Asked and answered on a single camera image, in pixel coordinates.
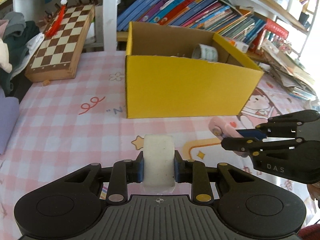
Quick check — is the white foam sponge block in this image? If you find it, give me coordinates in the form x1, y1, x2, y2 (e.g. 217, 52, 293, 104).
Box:
143, 134, 176, 194

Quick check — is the stack of papers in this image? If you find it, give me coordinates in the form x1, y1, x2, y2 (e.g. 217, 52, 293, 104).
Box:
261, 39, 317, 101

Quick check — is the small orange white box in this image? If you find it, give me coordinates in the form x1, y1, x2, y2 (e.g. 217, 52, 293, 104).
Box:
225, 37, 249, 53

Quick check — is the silver tape roll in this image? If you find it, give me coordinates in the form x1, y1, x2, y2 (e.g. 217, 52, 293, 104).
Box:
191, 44, 219, 62

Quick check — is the pink checkered table mat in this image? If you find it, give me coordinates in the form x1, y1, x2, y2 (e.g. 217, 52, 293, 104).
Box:
1, 51, 319, 239

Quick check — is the pile of clothes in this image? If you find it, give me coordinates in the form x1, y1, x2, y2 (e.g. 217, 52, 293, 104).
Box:
1, 11, 44, 154

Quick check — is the row of leaning books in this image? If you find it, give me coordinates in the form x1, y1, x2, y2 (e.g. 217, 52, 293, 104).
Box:
117, 0, 289, 51

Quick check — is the wooden chess board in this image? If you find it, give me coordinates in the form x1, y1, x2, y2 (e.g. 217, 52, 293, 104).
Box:
25, 4, 95, 83

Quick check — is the red tassel ornament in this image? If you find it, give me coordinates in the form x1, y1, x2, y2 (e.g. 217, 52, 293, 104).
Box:
45, 0, 68, 38

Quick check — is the yellow cardboard box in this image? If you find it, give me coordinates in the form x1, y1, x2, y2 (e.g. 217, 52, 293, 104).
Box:
125, 22, 263, 119

